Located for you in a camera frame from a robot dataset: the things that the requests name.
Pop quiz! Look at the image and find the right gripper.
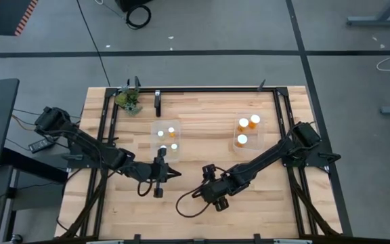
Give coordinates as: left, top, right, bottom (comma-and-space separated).
194, 164, 232, 213

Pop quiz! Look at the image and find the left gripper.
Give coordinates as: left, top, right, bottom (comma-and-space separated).
135, 148, 182, 199

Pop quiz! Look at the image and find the wide orange pill bottle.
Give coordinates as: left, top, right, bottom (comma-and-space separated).
248, 114, 261, 130

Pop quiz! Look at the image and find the clear plastic bin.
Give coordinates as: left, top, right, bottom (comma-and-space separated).
232, 113, 265, 153
150, 119, 182, 163

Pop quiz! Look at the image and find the small green succulent plant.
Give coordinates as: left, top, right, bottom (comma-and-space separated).
114, 84, 144, 117

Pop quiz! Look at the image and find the black power adapter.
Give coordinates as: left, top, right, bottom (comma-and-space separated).
28, 138, 56, 154

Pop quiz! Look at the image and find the black box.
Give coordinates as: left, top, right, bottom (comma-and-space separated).
115, 0, 152, 13

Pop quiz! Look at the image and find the dark mat with orange stripes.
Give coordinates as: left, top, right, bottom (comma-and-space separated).
0, 0, 39, 37

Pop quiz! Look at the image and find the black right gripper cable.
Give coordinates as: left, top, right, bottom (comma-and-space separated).
175, 188, 213, 218

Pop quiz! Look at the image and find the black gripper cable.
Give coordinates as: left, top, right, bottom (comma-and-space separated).
175, 188, 213, 218
137, 179, 154, 197

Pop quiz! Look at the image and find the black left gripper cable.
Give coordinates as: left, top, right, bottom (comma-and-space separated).
137, 179, 154, 197

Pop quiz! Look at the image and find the black aluminium table frame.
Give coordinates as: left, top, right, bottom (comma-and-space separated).
59, 86, 343, 244

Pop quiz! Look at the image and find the long black floor cable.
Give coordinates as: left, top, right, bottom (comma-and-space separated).
76, 0, 111, 87

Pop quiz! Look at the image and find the coiled black floor cable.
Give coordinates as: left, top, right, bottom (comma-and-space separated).
125, 4, 152, 30

